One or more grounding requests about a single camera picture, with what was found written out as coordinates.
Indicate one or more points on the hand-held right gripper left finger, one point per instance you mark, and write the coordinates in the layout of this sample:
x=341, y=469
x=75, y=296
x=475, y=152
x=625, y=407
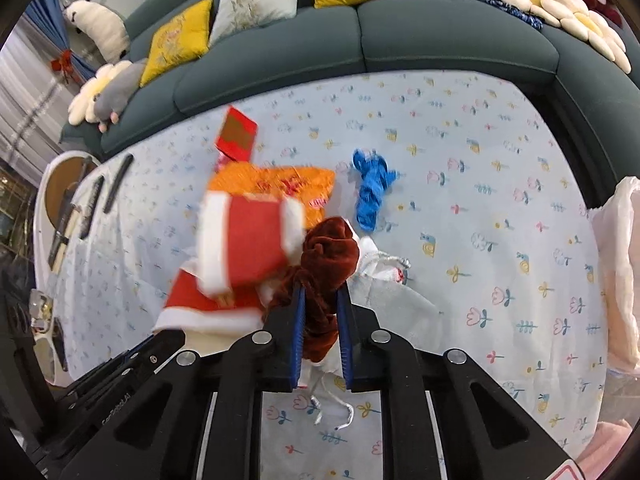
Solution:
x=299, y=332

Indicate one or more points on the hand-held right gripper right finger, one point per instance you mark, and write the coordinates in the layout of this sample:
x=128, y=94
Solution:
x=344, y=340

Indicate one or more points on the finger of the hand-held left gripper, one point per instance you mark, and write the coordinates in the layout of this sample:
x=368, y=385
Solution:
x=150, y=355

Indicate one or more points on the maroon velvet cloth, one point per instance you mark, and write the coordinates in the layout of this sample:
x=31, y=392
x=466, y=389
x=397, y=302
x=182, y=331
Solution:
x=325, y=260

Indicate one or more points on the red white Santa hat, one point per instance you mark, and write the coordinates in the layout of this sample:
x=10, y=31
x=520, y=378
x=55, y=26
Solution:
x=245, y=240

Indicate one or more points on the waste bin with white liner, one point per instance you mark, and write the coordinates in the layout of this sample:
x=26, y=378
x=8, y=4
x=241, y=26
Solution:
x=617, y=270

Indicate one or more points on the orange snack packet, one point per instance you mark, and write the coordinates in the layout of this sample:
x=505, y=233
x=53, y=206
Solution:
x=280, y=182

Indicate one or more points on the blue knotted cloth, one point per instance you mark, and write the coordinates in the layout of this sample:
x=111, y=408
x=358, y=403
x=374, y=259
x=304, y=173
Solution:
x=371, y=190

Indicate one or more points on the round white side table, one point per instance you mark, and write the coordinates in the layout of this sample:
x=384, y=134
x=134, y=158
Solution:
x=60, y=180

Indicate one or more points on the red gift box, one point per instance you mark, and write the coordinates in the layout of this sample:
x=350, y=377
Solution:
x=237, y=132

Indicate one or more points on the grey mouse plush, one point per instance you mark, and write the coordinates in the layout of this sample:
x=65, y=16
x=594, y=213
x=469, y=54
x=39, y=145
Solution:
x=120, y=90

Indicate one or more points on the white sheer curtain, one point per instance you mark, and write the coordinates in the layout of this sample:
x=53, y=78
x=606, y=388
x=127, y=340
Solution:
x=25, y=110

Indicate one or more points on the person's pink clothing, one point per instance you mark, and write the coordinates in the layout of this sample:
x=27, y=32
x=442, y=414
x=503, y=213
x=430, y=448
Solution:
x=615, y=440

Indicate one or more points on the red curtain tie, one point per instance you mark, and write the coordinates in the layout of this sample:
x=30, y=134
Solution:
x=62, y=65

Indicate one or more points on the small yellow embroidered pillow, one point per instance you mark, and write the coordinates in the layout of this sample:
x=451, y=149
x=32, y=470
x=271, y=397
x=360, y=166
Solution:
x=175, y=42

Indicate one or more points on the teal sofa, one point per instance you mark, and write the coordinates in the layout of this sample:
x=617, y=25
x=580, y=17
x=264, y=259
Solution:
x=450, y=35

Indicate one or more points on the light blue embroidered pillow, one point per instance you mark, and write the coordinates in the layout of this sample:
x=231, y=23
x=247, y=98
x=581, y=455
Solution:
x=255, y=5

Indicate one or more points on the white sheep plush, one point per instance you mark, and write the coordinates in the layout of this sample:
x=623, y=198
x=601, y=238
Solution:
x=100, y=25

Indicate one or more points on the blue curtain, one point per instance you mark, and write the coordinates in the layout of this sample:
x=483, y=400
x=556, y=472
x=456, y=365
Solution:
x=50, y=15

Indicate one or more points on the blue patterned scrunchie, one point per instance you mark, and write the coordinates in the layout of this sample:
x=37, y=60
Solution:
x=515, y=12

